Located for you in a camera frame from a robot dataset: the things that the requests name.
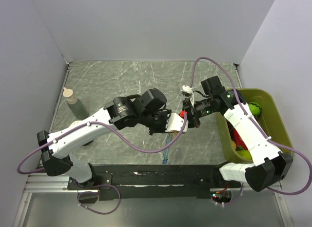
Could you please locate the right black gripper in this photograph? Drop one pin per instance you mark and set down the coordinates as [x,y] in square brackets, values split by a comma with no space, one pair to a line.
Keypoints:
[192,117]

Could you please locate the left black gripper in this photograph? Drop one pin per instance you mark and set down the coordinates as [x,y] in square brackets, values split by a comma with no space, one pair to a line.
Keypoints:
[162,130]

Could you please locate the light blue key handle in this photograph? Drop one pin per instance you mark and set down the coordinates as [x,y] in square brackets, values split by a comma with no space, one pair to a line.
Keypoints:
[165,153]

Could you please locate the metal keyring with small rings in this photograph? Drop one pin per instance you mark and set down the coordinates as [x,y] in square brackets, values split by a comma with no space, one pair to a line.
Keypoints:
[170,137]

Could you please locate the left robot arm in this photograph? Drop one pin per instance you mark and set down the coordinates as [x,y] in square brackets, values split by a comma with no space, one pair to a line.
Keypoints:
[148,109]

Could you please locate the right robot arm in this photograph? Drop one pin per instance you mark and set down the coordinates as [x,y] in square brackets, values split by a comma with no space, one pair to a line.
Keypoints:
[269,164]

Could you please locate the orange toy fruit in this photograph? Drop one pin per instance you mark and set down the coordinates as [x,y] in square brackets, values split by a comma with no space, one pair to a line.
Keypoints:
[234,146]

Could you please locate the red toy fruit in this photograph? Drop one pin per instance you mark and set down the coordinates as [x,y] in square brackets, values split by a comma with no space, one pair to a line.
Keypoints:
[238,140]

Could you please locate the green toy watermelon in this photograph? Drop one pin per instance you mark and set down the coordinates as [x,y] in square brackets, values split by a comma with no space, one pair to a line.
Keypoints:
[255,108]

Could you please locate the yellow-green toy fruit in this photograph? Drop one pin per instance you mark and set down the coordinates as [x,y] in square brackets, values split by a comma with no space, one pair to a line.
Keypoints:
[245,154]

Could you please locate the black paper cup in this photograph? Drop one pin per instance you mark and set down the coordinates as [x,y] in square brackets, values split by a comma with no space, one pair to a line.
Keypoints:
[88,143]

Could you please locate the olive green plastic bin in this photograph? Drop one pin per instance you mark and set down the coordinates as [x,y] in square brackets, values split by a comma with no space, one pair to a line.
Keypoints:
[269,120]

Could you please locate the grey bottle beige cap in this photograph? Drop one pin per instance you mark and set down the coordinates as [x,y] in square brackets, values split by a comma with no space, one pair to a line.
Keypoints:
[75,104]

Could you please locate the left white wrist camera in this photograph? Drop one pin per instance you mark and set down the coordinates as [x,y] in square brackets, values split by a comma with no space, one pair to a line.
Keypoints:
[174,123]

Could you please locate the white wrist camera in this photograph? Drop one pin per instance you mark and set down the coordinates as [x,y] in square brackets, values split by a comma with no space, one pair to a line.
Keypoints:
[187,92]
[174,123]

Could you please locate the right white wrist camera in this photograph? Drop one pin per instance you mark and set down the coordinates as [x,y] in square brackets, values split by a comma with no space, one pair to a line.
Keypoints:
[187,92]

